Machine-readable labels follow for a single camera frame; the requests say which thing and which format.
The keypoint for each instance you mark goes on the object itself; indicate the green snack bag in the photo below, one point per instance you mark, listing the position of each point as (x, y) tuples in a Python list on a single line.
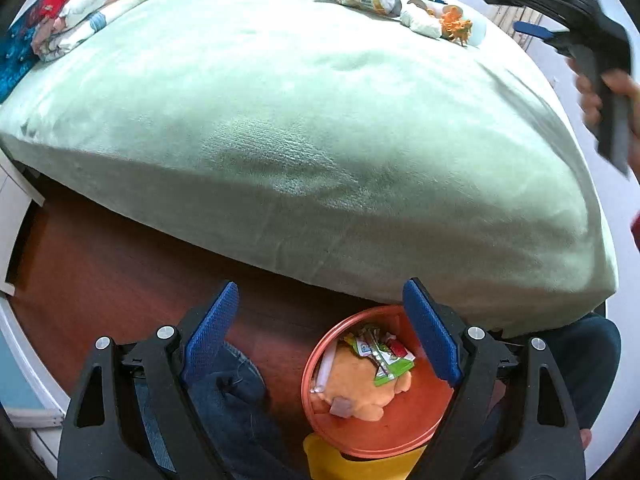
[(368, 343)]

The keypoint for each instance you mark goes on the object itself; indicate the orange dinosaur toy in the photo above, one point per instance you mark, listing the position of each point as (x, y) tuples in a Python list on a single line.
[(455, 27)]

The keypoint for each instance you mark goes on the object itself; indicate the white plastic tube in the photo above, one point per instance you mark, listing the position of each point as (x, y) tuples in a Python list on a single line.
[(324, 368)]

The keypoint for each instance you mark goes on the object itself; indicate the white cylindrical jar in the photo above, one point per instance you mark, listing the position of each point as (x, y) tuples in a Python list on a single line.
[(423, 17)]

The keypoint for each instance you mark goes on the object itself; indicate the light blue plastic cup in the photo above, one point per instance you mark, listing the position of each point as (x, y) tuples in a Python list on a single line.
[(477, 33)]

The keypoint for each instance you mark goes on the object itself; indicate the person leg in jeans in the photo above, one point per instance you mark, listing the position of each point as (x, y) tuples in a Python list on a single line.
[(230, 400)]

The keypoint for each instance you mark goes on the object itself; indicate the wooden cube block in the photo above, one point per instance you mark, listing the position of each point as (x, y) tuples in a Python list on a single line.
[(342, 407)]

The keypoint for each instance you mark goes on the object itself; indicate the white nightstand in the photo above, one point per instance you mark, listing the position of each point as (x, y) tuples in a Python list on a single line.
[(17, 194)]

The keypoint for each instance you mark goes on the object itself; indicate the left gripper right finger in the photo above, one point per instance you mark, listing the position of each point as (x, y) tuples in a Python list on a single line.
[(510, 416)]

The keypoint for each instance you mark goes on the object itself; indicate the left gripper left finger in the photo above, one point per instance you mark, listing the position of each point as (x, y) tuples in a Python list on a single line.
[(130, 416)]

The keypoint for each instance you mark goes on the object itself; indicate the orange round trash bin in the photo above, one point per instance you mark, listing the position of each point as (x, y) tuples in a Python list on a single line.
[(409, 421)]

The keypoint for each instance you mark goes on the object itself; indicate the red white wrapper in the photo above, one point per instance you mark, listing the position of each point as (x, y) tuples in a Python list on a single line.
[(396, 348)]

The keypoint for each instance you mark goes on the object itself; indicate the beige bag in bin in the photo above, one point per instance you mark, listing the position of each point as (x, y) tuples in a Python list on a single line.
[(352, 377)]

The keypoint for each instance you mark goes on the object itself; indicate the yellow plastic stool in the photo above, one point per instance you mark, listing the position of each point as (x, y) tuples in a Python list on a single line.
[(327, 463)]

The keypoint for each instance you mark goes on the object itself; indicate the green bed blanket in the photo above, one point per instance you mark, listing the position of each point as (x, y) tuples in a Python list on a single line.
[(324, 144)]

